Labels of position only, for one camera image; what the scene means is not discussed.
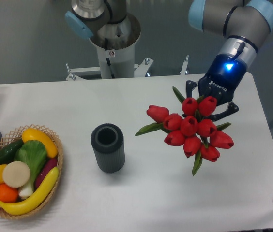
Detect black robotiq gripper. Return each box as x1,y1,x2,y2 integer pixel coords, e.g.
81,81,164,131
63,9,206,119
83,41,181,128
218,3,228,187
185,54,246,122

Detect red tulip bouquet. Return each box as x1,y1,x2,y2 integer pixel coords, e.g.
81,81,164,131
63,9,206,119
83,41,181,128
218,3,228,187
136,87,234,175

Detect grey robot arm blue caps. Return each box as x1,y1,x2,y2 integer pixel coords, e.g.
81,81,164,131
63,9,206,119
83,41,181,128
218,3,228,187
65,0,273,121

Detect dark grey ribbed vase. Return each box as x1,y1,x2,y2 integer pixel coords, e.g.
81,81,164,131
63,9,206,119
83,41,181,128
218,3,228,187
91,123,125,173

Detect purple sweet potato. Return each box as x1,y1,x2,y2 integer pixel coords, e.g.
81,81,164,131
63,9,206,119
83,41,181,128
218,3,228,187
34,158,58,189

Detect yellow squash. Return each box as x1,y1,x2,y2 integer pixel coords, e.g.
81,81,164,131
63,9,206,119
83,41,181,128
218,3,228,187
22,128,58,158

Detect green bok choy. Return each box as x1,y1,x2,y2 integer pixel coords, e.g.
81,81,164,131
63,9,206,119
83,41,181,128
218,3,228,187
14,140,47,199

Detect yellow banana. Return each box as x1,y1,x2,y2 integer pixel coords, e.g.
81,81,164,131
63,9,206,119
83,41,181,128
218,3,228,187
0,167,59,216

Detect woven wicker basket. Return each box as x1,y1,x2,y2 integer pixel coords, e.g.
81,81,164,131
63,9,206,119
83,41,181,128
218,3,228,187
0,125,63,219

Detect beige round disc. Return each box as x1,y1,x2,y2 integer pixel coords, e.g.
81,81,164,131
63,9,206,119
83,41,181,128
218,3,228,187
2,161,30,188

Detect green cucumber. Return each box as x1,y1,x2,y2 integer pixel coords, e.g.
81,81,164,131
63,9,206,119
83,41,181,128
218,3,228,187
0,139,24,165

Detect orange fruit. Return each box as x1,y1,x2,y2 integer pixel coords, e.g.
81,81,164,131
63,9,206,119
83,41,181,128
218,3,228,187
0,184,18,203

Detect white metal base frame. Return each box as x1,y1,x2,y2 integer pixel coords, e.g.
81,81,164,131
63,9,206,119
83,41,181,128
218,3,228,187
65,55,190,81

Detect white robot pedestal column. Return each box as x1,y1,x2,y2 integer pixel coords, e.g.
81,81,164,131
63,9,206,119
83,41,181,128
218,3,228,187
91,13,141,79

